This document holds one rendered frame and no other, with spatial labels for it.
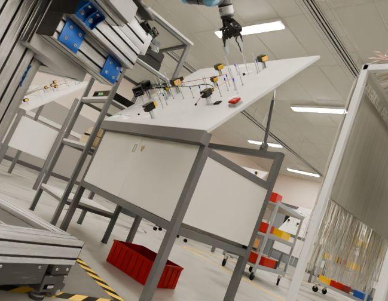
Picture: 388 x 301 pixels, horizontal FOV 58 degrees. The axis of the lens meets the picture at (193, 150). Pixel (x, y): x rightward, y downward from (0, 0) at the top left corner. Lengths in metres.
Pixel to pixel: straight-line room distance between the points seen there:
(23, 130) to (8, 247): 3.61
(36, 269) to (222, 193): 0.94
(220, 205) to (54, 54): 1.04
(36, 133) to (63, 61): 3.40
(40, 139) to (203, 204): 3.38
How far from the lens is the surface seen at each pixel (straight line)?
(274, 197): 4.44
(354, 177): 1.95
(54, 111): 9.45
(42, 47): 1.39
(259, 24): 5.26
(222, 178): 1.78
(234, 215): 1.90
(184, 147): 1.79
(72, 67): 1.47
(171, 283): 2.28
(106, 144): 2.54
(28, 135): 4.77
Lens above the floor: 0.49
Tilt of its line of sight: 9 degrees up
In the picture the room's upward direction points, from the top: 22 degrees clockwise
